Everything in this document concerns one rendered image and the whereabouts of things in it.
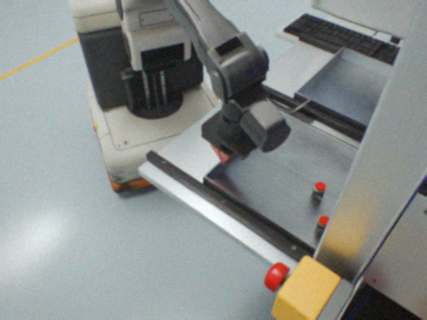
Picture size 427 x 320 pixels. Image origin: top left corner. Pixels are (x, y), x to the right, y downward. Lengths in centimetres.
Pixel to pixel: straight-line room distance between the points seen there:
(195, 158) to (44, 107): 178
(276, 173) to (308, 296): 35
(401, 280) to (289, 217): 29
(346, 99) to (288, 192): 34
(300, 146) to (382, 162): 48
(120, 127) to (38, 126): 71
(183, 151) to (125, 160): 87
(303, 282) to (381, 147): 21
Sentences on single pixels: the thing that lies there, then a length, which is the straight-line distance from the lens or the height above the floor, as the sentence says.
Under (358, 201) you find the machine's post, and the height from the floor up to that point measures 115.
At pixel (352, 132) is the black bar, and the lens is 91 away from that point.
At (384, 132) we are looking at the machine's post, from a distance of 37.
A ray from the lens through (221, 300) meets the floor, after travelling 160.
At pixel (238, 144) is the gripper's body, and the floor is 100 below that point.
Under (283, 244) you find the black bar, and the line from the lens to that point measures 68.
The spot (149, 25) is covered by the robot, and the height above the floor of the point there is 81.
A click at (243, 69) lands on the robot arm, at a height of 117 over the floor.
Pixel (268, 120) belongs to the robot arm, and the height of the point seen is 111.
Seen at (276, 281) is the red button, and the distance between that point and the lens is 53.
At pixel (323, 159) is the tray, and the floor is 88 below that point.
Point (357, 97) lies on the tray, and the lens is 103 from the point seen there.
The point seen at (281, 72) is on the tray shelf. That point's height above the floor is 88.
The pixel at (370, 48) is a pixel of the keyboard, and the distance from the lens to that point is 135.
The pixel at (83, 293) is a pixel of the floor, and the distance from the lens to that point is 169.
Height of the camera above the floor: 149
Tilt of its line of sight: 48 degrees down
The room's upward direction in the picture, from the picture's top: straight up
